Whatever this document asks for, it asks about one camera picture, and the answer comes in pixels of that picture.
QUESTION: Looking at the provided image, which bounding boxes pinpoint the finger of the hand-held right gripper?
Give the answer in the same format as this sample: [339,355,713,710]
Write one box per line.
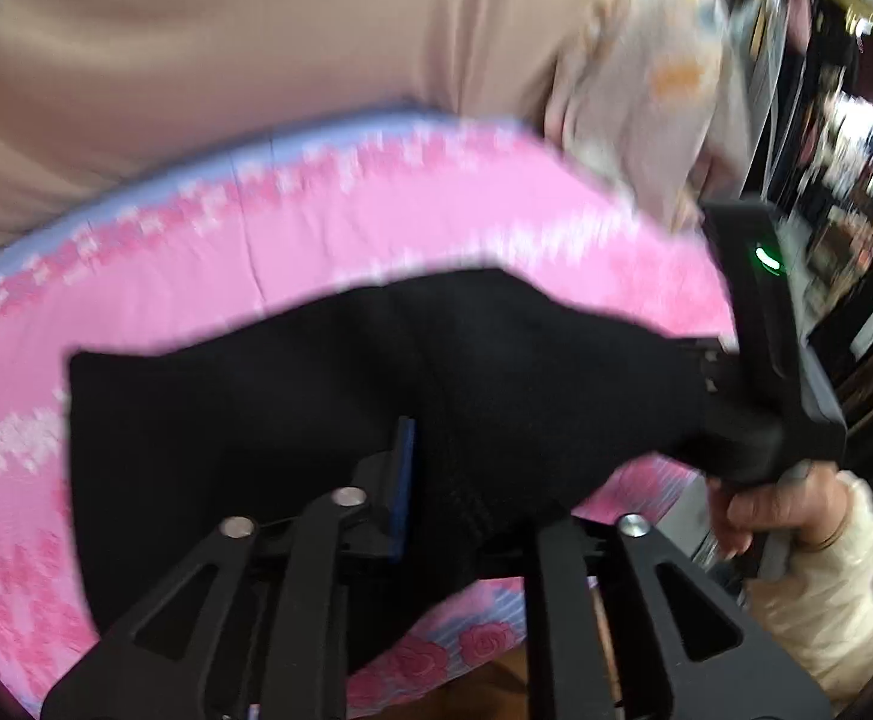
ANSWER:
[678,340,742,396]

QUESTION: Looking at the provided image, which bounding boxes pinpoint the grey metal post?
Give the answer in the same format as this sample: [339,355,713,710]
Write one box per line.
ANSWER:
[732,0,793,207]

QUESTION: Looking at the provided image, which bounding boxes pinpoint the pink rose bed sheet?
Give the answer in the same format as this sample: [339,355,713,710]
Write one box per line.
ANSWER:
[0,111,741,720]

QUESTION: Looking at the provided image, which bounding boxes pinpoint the person's right hand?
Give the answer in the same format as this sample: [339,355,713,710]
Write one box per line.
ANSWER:
[708,463,856,562]

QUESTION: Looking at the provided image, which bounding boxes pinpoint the pale floral quilt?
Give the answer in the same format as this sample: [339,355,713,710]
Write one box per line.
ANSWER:
[541,0,754,235]

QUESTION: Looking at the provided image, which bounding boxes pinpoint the person's right forearm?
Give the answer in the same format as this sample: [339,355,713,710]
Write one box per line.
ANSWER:
[740,471,873,700]

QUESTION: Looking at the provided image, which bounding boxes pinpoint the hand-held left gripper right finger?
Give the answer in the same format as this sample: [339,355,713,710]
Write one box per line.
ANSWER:
[532,512,836,720]

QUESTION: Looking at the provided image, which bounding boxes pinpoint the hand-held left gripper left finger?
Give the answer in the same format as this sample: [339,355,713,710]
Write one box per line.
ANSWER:
[42,416,417,720]

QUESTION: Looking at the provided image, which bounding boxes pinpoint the black pants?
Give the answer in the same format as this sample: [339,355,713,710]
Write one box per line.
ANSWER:
[66,267,742,674]

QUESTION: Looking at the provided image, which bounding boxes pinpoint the dark cluttered shelf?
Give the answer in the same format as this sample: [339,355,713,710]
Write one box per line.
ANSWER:
[781,0,873,391]

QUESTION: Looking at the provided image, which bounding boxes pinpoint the beige hanging cloth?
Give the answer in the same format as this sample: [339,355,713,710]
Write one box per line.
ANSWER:
[0,0,632,260]

